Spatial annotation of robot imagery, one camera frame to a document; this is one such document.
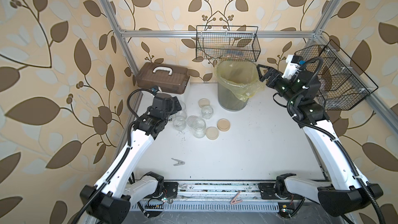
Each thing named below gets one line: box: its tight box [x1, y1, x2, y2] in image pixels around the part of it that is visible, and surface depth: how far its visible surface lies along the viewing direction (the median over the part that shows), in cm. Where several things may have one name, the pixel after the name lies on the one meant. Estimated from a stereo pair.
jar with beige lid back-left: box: [201, 105, 214, 120], surface depth 104 cm
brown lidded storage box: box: [135, 61, 191, 94], surface depth 101 cm
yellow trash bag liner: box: [214, 60, 265, 103], surface depth 89 cm
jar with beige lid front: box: [192, 117, 207, 139], surface depth 94 cm
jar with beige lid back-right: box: [172, 115, 188, 132], surface depth 100 cm
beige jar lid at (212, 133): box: [205, 126, 220, 141], surface depth 95 cm
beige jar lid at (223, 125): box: [216, 118, 231, 132], surface depth 100 cm
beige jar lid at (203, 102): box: [197, 98, 211, 109], surface depth 114 cm
